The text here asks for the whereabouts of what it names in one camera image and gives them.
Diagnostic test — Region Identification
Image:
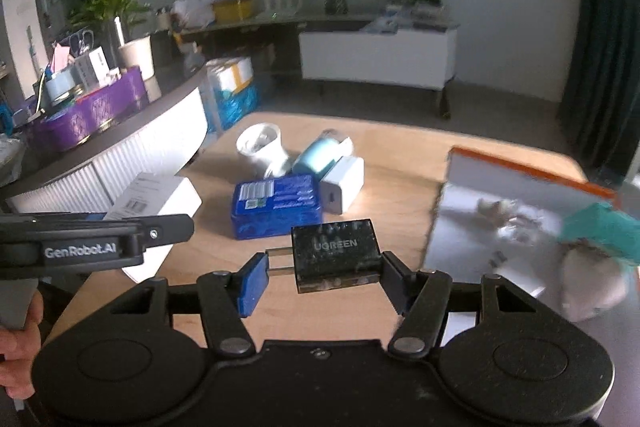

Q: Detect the blue tin box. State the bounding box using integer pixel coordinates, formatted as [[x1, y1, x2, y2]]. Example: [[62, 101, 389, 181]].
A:
[[230, 174, 322, 241]]

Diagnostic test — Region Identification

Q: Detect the black ugreen charger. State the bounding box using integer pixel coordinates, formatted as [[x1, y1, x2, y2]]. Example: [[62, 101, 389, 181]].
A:
[[266, 219, 383, 294]]

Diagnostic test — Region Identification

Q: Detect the white product box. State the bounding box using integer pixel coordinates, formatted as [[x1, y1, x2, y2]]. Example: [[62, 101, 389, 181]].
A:
[[102, 171, 204, 285]]

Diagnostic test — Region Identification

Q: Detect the white power bank charger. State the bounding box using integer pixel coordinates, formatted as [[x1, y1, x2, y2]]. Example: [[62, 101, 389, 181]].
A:
[[320, 156, 364, 215]]

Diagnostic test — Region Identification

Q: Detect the left hand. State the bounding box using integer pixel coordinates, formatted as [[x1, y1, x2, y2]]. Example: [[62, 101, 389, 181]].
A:
[[0, 291, 43, 400]]

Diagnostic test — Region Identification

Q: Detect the curved white counter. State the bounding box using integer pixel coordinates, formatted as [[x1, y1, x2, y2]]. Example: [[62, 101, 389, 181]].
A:
[[1, 63, 207, 213]]

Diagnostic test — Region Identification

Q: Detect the orange edged cardboard tray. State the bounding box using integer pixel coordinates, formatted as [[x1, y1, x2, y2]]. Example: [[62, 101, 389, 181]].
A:
[[423, 147, 639, 355]]

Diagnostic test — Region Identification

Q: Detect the white plug socket adapter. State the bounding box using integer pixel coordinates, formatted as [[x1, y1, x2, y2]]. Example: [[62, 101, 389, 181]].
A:
[[235, 122, 292, 179]]

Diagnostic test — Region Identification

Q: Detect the light blue cylinder cup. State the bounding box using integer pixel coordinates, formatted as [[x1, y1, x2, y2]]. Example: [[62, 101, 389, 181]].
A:
[[291, 129, 354, 180]]

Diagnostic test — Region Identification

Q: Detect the purple storage basket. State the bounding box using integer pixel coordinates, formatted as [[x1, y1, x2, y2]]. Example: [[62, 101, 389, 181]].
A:
[[27, 66, 149, 155]]

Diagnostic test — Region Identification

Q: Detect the teal green box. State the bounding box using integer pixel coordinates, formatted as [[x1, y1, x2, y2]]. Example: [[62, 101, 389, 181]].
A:
[[559, 202, 640, 265]]

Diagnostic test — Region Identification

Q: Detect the yellow white carton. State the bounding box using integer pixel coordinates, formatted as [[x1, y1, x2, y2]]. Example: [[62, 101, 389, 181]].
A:
[[200, 56, 254, 104]]

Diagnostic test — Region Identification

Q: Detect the plant in white pot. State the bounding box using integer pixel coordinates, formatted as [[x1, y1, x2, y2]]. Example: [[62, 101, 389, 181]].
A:
[[70, 0, 152, 68]]

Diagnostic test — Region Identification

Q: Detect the white tv cabinet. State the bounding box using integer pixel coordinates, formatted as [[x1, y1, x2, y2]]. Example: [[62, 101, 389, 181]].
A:
[[298, 25, 458, 119]]

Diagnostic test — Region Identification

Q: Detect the dark green curtain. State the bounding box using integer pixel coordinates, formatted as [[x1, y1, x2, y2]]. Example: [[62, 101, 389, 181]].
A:
[[558, 0, 639, 183]]

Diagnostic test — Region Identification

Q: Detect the yellow tin box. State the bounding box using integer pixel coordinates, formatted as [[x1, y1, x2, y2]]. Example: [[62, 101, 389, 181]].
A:
[[212, 0, 253, 24]]

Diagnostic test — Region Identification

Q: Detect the white plastic bag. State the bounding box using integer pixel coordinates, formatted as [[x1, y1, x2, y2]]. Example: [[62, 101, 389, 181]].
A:
[[171, 0, 216, 29]]

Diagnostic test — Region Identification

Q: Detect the white router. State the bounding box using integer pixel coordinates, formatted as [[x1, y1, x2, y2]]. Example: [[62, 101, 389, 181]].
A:
[[256, 0, 303, 20]]

